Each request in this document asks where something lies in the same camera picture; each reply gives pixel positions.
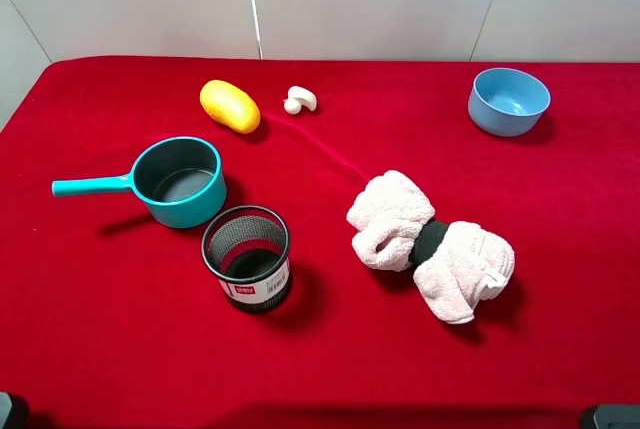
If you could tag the light blue bowl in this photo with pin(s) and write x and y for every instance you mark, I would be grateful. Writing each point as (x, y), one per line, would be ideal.
(507, 102)

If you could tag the yellow mango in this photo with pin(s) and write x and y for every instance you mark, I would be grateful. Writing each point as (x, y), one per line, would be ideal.
(230, 106)

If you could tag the pink towel with black band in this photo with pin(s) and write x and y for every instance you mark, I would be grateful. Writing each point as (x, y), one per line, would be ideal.
(455, 266)

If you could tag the black mesh pen holder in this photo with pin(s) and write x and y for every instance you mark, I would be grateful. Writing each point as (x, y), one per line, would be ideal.
(247, 249)

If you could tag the white vertical pole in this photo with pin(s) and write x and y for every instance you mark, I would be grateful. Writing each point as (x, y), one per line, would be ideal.
(255, 18)

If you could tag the teal saucepan with handle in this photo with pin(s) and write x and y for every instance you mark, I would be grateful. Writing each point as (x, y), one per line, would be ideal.
(179, 179)

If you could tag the red table cloth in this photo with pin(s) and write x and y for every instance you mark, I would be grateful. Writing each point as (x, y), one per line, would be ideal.
(111, 320)

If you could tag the white toy mushroom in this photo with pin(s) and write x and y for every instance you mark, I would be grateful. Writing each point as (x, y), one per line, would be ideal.
(299, 98)

